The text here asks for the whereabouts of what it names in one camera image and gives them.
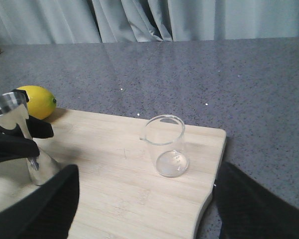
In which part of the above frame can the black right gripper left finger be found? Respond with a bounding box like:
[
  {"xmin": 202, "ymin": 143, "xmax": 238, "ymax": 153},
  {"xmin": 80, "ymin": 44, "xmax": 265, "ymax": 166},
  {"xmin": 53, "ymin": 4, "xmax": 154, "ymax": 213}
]
[{"xmin": 0, "ymin": 165, "xmax": 80, "ymax": 239}]

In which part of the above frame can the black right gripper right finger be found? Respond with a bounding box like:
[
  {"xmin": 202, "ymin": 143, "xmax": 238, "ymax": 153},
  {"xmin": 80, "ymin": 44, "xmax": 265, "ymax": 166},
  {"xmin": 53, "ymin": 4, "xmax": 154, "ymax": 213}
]
[{"xmin": 214, "ymin": 162, "xmax": 299, "ymax": 239}]

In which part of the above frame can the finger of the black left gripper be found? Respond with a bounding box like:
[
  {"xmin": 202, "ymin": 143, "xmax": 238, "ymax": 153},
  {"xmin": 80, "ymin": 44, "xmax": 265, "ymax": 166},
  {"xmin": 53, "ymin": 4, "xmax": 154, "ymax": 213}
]
[
  {"xmin": 0, "ymin": 132, "xmax": 39, "ymax": 163},
  {"xmin": 11, "ymin": 89, "xmax": 54, "ymax": 139}
]

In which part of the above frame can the steel double jigger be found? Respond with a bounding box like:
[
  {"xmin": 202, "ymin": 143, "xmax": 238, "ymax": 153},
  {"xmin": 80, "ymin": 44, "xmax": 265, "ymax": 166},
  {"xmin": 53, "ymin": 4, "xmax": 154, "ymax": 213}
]
[{"xmin": 0, "ymin": 90, "xmax": 60, "ymax": 186}]

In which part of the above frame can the clear glass beaker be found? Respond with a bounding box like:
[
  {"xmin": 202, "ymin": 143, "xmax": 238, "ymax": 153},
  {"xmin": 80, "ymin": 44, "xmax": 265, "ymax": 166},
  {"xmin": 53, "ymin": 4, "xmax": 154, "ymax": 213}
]
[{"xmin": 140, "ymin": 115, "xmax": 190, "ymax": 178}]

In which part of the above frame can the yellow lemon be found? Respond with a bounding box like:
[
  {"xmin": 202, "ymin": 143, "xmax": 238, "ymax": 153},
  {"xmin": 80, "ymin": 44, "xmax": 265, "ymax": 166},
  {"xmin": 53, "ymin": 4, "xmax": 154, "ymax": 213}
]
[{"xmin": 17, "ymin": 85, "xmax": 57, "ymax": 120}]

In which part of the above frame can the wooden cutting board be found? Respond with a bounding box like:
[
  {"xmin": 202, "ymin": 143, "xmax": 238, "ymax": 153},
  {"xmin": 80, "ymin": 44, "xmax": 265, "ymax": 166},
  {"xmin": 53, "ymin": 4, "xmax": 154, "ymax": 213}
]
[{"xmin": 36, "ymin": 108, "xmax": 226, "ymax": 239}]

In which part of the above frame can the grey curtain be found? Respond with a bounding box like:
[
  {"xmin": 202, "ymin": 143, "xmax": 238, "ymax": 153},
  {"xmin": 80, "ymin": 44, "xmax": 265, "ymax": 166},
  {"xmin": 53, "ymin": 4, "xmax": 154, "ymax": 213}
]
[{"xmin": 0, "ymin": 0, "xmax": 299, "ymax": 45}]

